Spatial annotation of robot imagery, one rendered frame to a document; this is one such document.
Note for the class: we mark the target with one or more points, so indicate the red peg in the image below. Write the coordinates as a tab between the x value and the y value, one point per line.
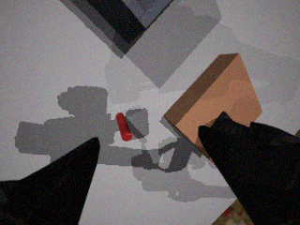
123	127

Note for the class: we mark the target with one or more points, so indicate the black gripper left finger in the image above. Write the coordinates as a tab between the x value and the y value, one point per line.
55	194

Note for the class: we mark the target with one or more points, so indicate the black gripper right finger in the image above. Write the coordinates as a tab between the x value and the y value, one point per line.
261	175

